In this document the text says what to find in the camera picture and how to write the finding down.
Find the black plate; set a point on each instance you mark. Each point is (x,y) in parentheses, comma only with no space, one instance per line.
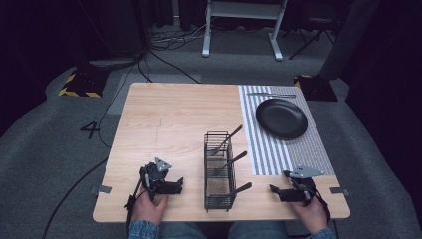
(281,119)

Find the yellow-black striped stand base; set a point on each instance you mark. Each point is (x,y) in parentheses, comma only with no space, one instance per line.
(83,84)
(315,88)

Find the person's leg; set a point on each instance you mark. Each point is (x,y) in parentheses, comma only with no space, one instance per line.
(258,230)
(179,231)

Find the person's right hand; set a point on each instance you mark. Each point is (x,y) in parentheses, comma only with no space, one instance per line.
(312,215)

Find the grey tape piece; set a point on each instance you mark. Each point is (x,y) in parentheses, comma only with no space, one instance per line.
(103,189)
(339,191)

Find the dark grey column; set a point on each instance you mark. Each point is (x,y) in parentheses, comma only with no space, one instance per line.
(345,43)

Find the person's left hand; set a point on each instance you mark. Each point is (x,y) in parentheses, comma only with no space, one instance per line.
(147,209)

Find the person's right leg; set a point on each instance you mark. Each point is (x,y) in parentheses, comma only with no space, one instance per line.
(258,230)

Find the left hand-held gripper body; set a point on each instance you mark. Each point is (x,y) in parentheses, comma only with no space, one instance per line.
(153,176)

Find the person's left leg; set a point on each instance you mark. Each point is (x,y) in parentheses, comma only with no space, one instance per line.
(179,231)

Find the black tripod stand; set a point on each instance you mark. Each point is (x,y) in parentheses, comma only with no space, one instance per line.
(310,41)

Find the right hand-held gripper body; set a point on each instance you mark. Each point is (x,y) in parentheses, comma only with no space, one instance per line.
(302,186)

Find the white desk frame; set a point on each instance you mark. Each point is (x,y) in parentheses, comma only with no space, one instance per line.
(244,10)

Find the striped grey placemat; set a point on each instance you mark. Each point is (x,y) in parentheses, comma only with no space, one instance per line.
(265,156)

